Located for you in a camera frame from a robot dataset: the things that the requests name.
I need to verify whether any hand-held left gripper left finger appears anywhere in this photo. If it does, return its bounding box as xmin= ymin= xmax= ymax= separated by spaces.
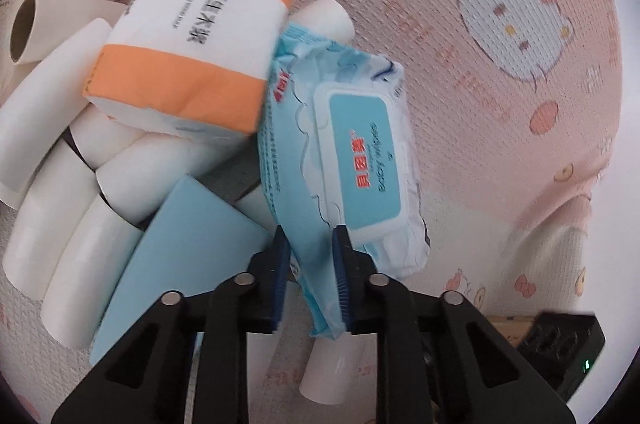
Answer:
xmin=50 ymin=224 xmax=293 ymax=424

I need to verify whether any pink printed play mat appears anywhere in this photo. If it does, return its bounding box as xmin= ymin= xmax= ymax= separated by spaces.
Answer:
xmin=0 ymin=0 xmax=628 ymax=424

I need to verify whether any orange and white tissue pack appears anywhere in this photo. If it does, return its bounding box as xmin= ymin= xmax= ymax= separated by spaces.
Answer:
xmin=81 ymin=0 xmax=299 ymax=137

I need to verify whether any black device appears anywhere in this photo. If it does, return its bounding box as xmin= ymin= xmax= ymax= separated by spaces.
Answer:
xmin=515 ymin=311 xmax=607 ymax=402

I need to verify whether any pile of white paper rolls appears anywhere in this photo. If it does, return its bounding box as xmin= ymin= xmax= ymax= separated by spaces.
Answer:
xmin=0 ymin=0 xmax=381 ymax=405

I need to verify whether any cardboard box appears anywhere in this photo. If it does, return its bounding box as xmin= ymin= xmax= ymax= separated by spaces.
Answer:
xmin=487 ymin=314 xmax=538 ymax=350

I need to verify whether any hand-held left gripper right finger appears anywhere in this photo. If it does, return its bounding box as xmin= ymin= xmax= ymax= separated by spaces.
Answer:
xmin=332 ymin=224 xmax=578 ymax=424

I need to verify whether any blue wet wipes pack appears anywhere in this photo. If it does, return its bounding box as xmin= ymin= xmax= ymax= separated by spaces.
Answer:
xmin=257 ymin=22 xmax=432 ymax=340

